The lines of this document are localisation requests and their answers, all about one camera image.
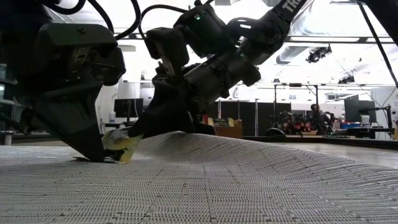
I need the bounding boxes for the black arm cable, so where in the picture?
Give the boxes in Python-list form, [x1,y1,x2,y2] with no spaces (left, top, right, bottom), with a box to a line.
[357,1,398,90]
[46,0,142,41]

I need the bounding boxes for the long ceiling light strip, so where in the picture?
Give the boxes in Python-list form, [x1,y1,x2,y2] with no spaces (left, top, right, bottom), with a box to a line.
[287,36,360,43]

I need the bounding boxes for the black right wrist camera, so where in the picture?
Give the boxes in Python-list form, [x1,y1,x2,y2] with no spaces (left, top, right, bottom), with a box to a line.
[144,27,190,78]

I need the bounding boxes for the brown wooden tray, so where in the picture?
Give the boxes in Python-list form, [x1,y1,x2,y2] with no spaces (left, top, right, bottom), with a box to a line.
[213,119,244,139]

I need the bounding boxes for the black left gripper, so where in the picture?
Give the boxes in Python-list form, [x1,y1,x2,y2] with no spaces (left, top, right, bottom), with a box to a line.
[17,23,127,163]

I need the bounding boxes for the person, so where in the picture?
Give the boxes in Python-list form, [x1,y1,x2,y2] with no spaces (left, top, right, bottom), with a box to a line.
[309,103,335,134]

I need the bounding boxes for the black track spotlights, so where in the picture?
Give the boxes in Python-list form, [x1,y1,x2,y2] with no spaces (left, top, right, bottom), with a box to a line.
[306,45,333,64]

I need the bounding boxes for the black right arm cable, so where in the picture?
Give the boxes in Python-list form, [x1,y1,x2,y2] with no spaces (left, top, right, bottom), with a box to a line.
[357,1,398,90]

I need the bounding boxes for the grey metal post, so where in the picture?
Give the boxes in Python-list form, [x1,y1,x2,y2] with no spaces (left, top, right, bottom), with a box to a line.
[1,130,15,146]

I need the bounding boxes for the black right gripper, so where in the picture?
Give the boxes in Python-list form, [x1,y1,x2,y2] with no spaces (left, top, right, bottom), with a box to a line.
[127,51,262,138]

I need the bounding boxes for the black computer monitor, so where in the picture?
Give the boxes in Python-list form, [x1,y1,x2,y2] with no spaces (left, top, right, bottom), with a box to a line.
[344,95,377,124]
[113,98,144,118]

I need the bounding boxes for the black aluminium table frame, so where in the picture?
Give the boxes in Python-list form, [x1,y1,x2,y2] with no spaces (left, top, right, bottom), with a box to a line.
[0,132,398,151]

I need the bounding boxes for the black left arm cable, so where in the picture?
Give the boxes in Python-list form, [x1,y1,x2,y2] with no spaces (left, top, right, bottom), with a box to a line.
[46,0,142,41]

